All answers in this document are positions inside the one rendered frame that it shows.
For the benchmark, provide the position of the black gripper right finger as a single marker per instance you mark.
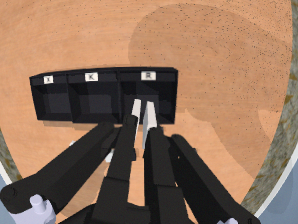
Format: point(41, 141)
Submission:
point(205, 195)

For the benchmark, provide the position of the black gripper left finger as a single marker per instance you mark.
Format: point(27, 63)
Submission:
point(38, 198)

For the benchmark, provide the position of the black rack of three bins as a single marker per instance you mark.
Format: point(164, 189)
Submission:
point(93, 94)

